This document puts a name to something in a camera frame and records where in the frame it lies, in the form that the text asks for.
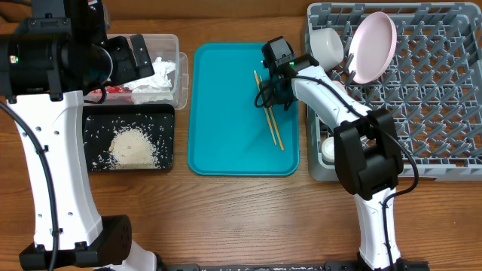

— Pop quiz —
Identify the teal plastic tray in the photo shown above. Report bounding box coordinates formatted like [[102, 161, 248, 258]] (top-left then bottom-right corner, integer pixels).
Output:
[[188, 43, 300, 176]]

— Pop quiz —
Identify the red foil snack wrapper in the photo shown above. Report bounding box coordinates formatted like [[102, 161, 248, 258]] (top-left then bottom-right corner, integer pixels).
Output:
[[84, 86, 133, 105]]

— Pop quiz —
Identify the white tissue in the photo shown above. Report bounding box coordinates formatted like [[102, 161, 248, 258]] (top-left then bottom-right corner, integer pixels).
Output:
[[123, 57, 176, 104]]

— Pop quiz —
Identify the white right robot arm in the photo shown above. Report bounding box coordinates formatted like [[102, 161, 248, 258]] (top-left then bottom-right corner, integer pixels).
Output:
[[258, 52, 406, 270]]

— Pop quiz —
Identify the cooked rice pile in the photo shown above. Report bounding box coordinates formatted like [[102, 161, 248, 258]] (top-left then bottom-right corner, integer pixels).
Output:
[[90, 114, 169, 170]]

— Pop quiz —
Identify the grey-green bowl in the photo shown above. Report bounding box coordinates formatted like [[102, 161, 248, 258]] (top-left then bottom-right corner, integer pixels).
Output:
[[310, 28, 343, 71]]

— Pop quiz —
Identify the pink bowl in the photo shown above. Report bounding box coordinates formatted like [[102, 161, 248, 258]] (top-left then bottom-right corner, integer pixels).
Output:
[[332, 81, 347, 93]]

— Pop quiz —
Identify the clear plastic bin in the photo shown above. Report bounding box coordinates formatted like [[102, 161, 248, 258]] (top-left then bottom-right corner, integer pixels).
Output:
[[82, 33, 189, 111]]

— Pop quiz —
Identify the pink round plate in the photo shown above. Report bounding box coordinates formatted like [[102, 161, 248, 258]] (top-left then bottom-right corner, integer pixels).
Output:
[[348, 11, 398, 84]]

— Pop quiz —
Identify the grey dish rack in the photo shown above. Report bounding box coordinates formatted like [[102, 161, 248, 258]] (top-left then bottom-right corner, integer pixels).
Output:
[[307, 2, 481, 181]]

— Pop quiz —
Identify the pale green cup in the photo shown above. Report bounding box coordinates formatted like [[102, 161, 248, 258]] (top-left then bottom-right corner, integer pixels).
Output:
[[321, 137, 335, 164]]

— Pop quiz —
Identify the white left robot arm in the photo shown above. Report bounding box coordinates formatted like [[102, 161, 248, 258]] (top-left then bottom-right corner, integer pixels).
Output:
[[1, 0, 163, 270]]

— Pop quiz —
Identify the black tray bin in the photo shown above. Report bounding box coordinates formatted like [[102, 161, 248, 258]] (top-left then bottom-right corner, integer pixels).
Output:
[[81, 103, 176, 173]]

